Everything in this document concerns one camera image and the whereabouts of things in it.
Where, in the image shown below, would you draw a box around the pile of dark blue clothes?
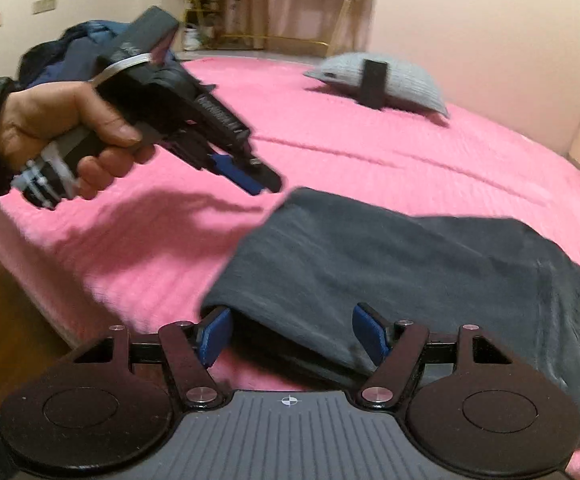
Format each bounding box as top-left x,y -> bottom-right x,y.
18,20 -> 136,90

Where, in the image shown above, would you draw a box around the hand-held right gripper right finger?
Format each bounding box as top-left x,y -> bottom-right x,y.
352,302 -> 516,409

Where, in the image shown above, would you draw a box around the dark grey pants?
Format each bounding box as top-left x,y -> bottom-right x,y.
200,187 -> 580,442

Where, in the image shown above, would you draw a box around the yellow metal rack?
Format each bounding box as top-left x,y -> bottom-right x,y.
184,0 -> 358,57

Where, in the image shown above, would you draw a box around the person's left hand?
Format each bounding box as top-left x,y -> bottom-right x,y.
0,81 -> 157,201

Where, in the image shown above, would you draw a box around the light grey knitted cloth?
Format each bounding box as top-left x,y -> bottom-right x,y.
303,52 -> 451,121

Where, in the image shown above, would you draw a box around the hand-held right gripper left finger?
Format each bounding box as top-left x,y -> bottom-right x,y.
70,306 -> 234,409

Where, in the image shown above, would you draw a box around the pink curtain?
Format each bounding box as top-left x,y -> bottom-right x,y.
264,0 -> 377,47

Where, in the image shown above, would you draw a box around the pink fluffy blanket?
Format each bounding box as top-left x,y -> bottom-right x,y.
0,55 -> 580,480

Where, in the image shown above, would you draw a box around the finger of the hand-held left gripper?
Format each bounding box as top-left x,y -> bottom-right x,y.
209,152 -> 267,197
247,155 -> 285,194

